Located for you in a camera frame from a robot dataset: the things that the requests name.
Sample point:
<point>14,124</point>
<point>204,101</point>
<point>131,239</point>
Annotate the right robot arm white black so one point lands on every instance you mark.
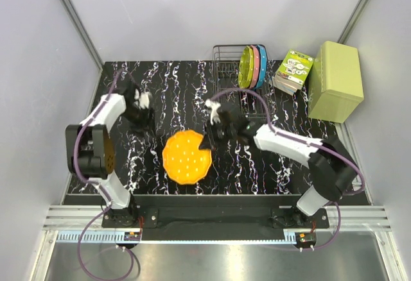
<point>331,166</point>

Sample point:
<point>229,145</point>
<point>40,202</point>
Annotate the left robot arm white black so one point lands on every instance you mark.
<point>91,155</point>

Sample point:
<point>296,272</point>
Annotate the green dotted plate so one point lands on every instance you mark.
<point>246,68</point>

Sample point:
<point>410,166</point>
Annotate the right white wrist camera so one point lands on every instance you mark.
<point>213,107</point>

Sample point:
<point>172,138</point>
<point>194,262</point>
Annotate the orange dotted plate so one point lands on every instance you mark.
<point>183,161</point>

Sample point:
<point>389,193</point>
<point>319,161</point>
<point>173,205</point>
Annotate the pink dotted plate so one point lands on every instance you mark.
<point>255,75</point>

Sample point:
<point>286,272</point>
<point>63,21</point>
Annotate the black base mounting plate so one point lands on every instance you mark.
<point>276,217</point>

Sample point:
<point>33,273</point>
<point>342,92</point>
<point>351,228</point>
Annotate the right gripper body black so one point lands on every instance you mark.
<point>221,131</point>

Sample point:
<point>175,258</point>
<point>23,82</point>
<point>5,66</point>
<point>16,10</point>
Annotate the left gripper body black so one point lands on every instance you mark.
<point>141,116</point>

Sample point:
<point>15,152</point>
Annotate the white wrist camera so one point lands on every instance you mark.
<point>213,107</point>
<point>142,100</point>

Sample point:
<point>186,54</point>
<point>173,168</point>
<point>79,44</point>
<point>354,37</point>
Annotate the green book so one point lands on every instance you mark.
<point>292,72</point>

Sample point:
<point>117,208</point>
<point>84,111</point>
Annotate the light green box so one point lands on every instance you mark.
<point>335,83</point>

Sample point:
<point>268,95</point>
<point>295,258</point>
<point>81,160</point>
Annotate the black wire dish rack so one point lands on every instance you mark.
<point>225,67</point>

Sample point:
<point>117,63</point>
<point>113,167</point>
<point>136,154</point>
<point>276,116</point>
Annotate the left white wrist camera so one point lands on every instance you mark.
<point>142,100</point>

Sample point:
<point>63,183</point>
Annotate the blue dotted plate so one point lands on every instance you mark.
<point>263,65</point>

